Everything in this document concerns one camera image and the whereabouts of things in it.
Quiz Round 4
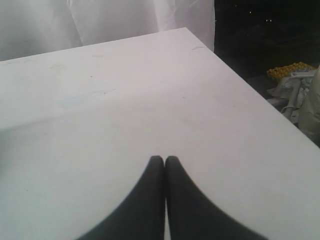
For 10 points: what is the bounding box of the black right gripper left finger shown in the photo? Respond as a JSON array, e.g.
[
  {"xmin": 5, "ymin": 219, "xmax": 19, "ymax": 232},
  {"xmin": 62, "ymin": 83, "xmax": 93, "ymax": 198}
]
[{"xmin": 79, "ymin": 155, "xmax": 166, "ymax": 240}]

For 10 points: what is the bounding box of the white backdrop curtain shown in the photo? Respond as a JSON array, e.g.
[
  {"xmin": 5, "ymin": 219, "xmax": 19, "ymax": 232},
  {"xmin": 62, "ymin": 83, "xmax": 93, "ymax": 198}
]
[{"xmin": 0, "ymin": 0, "xmax": 216, "ymax": 61}]

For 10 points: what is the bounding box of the yellow knitted cloth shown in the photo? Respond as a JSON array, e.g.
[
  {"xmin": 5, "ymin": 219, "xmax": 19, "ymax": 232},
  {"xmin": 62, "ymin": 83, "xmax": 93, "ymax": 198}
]
[{"xmin": 266, "ymin": 62, "xmax": 316, "ymax": 83}]

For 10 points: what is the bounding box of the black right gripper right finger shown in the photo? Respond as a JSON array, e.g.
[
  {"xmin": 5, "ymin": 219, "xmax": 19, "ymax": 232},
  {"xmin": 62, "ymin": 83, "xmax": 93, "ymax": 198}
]
[{"xmin": 165, "ymin": 156, "xmax": 265, "ymax": 240}]

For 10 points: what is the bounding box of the white metal stand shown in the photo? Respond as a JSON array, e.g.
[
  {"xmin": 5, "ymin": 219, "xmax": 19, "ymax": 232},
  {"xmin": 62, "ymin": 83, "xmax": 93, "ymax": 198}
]
[{"xmin": 267, "ymin": 68, "xmax": 316, "ymax": 124}]

